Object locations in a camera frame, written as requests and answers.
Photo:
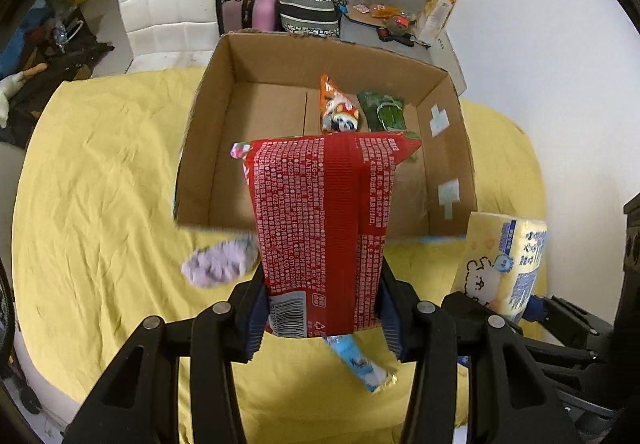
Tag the orange snack packet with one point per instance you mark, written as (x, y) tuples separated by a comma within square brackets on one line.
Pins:
[(337, 110)]

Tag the white padded chair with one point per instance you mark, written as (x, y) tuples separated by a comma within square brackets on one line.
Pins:
[(165, 9)]

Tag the green snack packet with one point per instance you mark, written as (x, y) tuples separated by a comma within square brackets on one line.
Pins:
[(386, 110)]

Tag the purple cloth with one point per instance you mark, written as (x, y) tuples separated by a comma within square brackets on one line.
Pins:
[(219, 261)]

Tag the patterned tote bag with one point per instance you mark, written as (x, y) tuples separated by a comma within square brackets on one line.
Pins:
[(307, 7)]

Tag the white plush toy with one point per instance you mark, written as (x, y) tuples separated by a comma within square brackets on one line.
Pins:
[(7, 94)]

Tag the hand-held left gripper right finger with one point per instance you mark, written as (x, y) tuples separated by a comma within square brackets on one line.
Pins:
[(392, 331)]

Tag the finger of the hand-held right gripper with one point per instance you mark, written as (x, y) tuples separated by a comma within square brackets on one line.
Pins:
[(465, 305), (565, 319)]

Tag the pink suitcase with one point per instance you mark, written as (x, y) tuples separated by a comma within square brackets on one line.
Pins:
[(250, 7)]

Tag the red snack packet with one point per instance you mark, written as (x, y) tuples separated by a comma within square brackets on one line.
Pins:
[(320, 224)]

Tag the light blue snack packet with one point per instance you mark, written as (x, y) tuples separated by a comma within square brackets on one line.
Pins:
[(362, 366)]

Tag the yellow tissue pack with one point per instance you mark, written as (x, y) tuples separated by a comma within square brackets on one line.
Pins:
[(500, 259)]

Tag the small orange packet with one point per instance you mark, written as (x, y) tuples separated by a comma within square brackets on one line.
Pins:
[(382, 12)]

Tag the cardboard box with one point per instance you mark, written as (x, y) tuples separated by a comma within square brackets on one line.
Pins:
[(260, 74)]

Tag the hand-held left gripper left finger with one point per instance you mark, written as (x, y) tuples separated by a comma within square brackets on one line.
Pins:
[(252, 324)]

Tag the red and black tool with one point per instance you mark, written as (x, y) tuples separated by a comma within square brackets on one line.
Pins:
[(397, 32)]

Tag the yellow packet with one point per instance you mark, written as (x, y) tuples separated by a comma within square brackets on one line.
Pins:
[(436, 10)]

